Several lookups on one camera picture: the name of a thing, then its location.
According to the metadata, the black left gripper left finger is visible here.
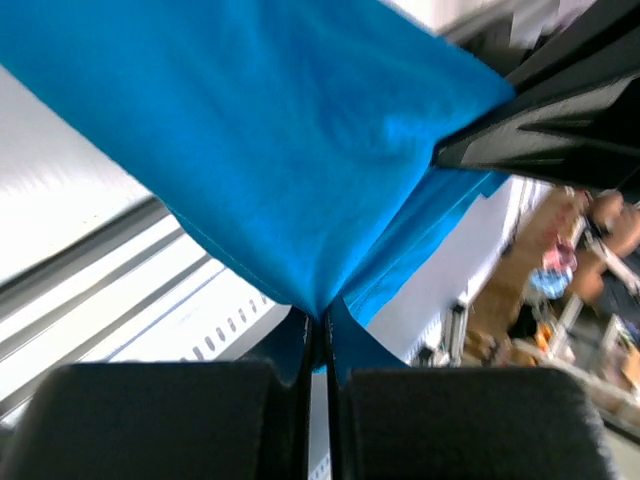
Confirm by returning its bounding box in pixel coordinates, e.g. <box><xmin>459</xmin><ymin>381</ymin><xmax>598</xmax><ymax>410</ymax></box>
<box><xmin>1</xmin><ymin>309</ymin><xmax>314</xmax><ymax>479</ymax></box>

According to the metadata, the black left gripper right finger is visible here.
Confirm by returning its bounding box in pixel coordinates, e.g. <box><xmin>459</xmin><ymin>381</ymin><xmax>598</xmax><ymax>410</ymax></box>
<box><xmin>324</xmin><ymin>300</ymin><xmax>618</xmax><ymax>480</ymax></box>

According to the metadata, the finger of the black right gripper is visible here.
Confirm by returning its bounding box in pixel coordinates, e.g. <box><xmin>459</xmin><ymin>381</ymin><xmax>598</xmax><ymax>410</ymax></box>
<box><xmin>432</xmin><ymin>62</ymin><xmax>639</xmax><ymax>190</ymax></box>
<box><xmin>506</xmin><ymin>0</ymin><xmax>639</xmax><ymax>93</ymax></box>

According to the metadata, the blue t shirt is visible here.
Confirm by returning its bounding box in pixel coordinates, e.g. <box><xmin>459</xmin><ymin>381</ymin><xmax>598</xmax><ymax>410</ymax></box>
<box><xmin>0</xmin><ymin>0</ymin><xmax>516</xmax><ymax>376</ymax></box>

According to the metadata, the white slotted cable duct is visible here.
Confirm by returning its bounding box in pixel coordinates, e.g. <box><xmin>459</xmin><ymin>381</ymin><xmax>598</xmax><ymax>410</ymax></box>
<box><xmin>174</xmin><ymin>292</ymin><xmax>336</xmax><ymax>480</ymax></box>

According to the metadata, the aluminium front rail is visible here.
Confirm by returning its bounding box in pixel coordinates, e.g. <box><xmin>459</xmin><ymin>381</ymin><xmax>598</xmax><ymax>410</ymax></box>
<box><xmin>1</xmin><ymin>200</ymin><xmax>224</xmax><ymax>416</ymax></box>

